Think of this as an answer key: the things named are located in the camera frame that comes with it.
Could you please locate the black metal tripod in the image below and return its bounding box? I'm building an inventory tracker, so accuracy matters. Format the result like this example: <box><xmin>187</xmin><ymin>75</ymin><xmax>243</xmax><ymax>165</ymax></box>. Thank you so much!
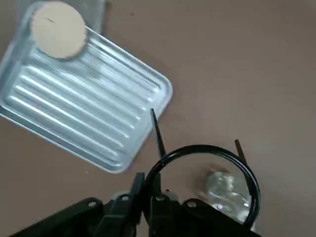
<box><xmin>144</xmin><ymin>108</ymin><xmax>261</xmax><ymax>226</ymax></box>

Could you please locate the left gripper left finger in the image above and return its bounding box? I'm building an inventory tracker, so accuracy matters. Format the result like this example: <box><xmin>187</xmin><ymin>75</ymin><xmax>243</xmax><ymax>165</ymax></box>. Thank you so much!
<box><xmin>95</xmin><ymin>172</ymin><xmax>146</xmax><ymax>237</ymax></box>

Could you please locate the ribbed metal tray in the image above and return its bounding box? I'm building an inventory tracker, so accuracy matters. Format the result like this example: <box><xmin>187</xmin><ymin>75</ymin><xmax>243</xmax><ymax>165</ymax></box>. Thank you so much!
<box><xmin>0</xmin><ymin>2</ymin><xmax>174</xmax><ymax>175</ymax></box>

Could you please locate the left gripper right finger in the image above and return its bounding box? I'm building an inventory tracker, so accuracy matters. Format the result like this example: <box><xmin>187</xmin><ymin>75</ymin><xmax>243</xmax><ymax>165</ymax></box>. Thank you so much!
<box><xmin>148</xmin><ymin>172</ymin><xmax>182</xmax><ymax>237</ymax></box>

